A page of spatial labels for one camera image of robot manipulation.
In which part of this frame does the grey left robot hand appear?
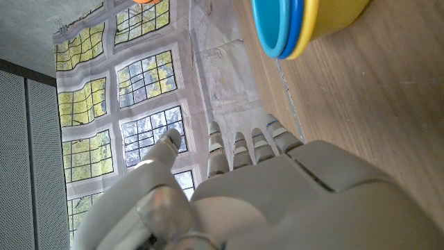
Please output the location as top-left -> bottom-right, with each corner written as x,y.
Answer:
71,113 -> 444,250

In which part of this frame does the dark blue plastic cup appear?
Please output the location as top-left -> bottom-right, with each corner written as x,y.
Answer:
277,0 -> 306,60

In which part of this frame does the light blue plastic cup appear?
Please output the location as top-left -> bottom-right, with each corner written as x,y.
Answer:
251,0 -> 291,59

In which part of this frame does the yellow plastic cup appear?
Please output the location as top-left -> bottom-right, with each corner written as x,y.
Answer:
286,0 -> 372,60

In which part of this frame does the printed window backdrop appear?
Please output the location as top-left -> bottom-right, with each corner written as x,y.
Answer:
51,0 -> 278,244

